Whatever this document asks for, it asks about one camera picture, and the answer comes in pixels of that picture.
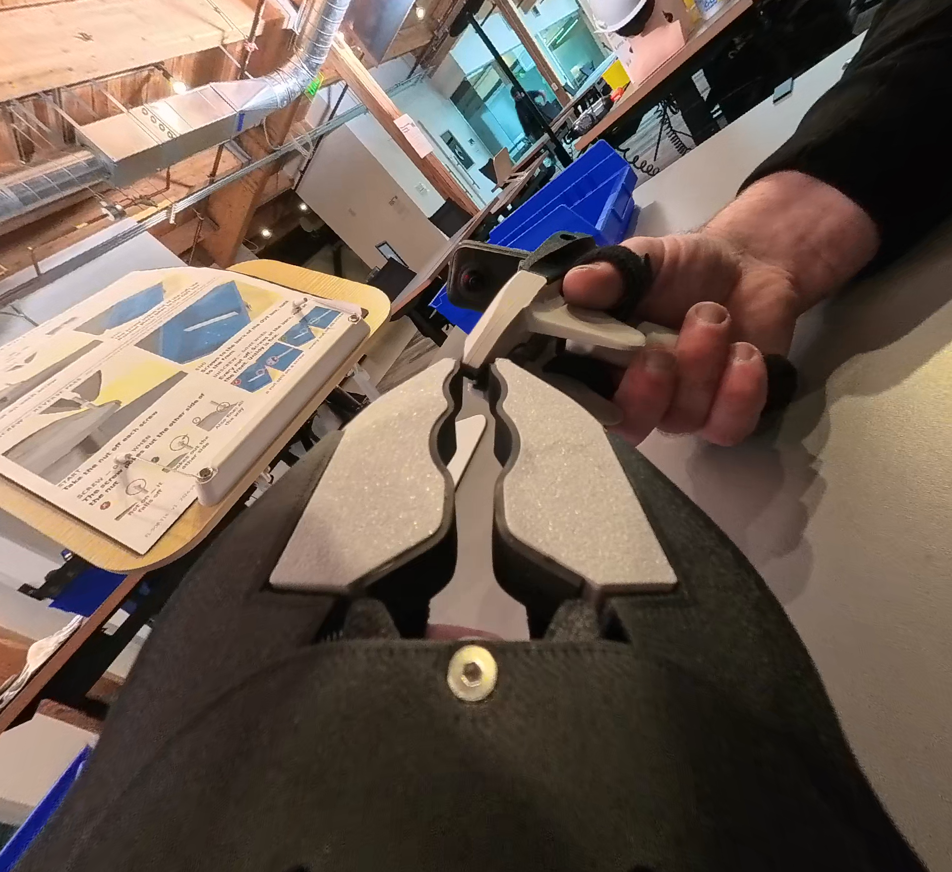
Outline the blue storage crate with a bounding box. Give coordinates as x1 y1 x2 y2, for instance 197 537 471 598
46 565 150 616

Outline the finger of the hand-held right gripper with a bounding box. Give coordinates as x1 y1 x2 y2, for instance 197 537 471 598
461 269 556 371

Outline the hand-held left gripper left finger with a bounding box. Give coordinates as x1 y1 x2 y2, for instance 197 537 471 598
268 357 460 638

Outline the person's right hand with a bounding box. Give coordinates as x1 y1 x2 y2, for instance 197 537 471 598
561 171 880 449

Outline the grey desk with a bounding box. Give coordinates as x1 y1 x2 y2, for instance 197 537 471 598
427 30 952 872

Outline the wooden work table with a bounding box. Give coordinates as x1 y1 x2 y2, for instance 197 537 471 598
571 0 813 153

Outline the silver ventilation duct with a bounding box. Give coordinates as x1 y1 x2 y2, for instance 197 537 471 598
0 0 380 222

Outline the black tripod stand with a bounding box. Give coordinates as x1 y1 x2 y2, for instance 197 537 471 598
448 0 575 168

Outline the blue plastic bin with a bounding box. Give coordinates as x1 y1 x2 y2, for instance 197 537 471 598
429 139 641 331
0 744 92 872

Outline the wooden board stand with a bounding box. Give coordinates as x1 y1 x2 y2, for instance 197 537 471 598
0 259 393 575

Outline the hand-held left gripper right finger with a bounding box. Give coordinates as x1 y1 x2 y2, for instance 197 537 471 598
489 359 681 640

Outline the person's right forearm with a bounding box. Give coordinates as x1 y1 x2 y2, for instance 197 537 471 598
740 0 952 270

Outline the cardboard box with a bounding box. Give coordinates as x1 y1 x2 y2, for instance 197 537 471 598
616 0 696 90

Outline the instruction sheet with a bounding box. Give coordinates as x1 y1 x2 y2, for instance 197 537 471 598
0 267 370 557

